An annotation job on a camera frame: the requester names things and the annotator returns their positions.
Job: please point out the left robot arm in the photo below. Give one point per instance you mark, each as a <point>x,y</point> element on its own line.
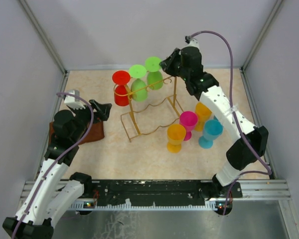
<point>40,212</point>

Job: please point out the orange wine glass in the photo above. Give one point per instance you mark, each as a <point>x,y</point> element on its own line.
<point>203,113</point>
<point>175,135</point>

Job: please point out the green wine glass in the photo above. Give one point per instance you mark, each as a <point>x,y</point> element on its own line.
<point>138,86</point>
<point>154,76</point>

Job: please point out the gold wire glass rack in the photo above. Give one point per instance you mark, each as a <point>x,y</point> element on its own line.
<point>171,99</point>

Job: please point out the magenta wine glass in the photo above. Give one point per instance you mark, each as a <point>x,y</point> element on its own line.
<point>189,120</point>

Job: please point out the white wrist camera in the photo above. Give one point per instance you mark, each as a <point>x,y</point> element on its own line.
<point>191,42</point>
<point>72,99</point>

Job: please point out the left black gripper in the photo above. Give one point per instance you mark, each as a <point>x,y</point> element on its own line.
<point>102,111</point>

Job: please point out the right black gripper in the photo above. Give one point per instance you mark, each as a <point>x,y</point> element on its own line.
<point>166,65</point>

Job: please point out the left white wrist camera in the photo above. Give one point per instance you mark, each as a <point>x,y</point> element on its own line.
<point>72,99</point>

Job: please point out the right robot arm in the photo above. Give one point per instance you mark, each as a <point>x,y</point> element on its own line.
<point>249,141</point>

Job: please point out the light blue wine glass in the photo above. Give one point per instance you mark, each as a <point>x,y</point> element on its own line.
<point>212,130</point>

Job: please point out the red wine glass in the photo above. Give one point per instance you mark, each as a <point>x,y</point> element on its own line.
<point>121,78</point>

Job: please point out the brown folded cloth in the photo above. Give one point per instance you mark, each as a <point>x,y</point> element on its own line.
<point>92,132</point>

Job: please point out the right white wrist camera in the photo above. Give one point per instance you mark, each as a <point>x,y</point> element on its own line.
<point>191,42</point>

